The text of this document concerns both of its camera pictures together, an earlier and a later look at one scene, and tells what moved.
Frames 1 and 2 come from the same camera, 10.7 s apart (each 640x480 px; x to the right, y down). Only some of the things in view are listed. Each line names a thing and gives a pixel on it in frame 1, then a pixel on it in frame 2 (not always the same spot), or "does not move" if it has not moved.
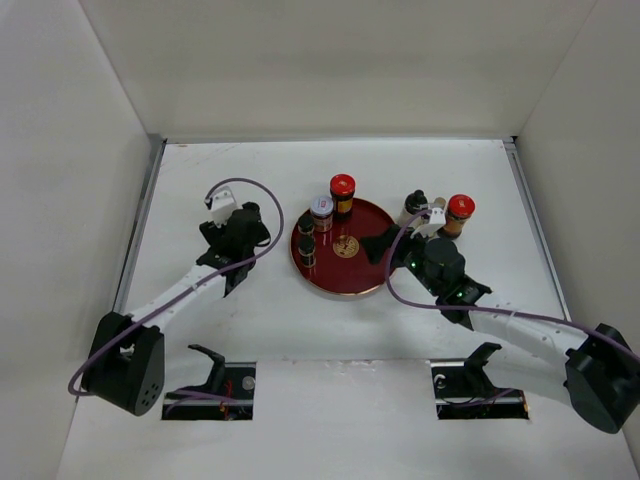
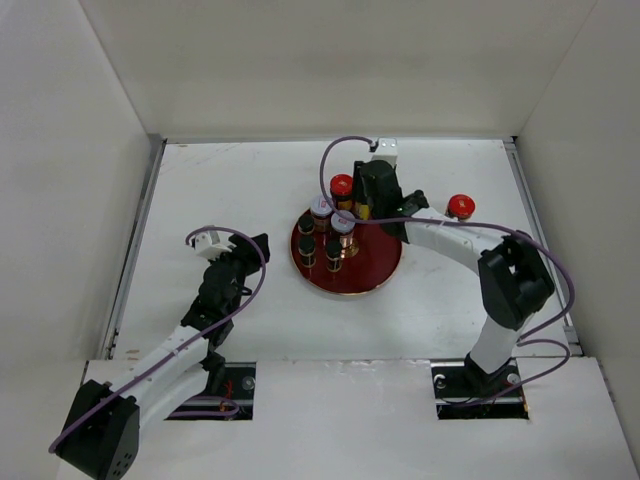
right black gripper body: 414,262 -> 377,209
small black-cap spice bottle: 306,225 does not move
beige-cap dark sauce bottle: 440,202 -> 361,207
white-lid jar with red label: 322,214 does not move
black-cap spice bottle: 306,250 does not move
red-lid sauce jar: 342,188 does not move
